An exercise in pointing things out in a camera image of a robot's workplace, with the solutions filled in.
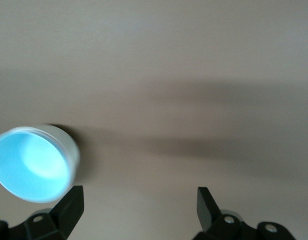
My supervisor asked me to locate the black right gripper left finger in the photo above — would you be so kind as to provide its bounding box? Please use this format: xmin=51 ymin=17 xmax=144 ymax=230
xmin=0 ymin=185 xmax=85 ymax=240

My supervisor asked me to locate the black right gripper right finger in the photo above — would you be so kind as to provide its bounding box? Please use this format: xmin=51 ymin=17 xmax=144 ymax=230
xmin=191 ymin=186 xmax=299 ymax=240

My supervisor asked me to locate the blue bowl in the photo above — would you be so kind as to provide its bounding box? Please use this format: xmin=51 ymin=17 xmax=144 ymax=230
xmin=0 ymin=126 xmax=71 ymax=203

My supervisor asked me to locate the white bowl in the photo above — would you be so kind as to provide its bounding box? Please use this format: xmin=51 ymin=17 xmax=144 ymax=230
xmin=38 ymin=124 xmax=82 ymax=187

